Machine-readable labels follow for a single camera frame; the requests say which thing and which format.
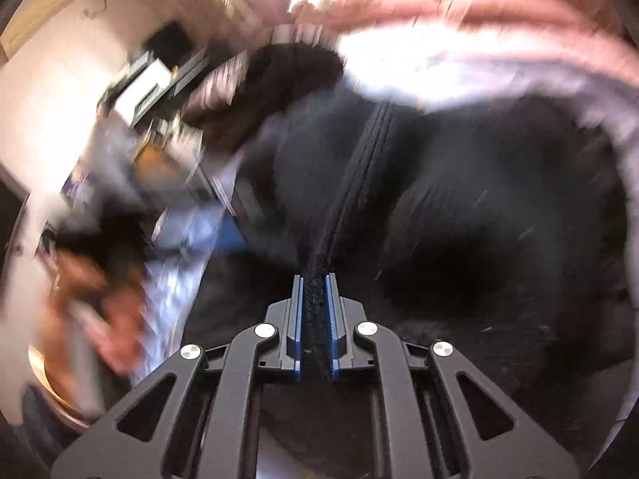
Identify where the black knit sweater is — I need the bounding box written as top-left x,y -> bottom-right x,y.
184,41 -> 631,410

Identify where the person's left hand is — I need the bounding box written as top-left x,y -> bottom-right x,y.
38,249 -> 146,407

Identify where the light blue bed sheet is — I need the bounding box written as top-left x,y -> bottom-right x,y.
134,29 -> 639,425

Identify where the pink quilted blanket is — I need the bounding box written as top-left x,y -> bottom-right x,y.
144,0 -> 638,85

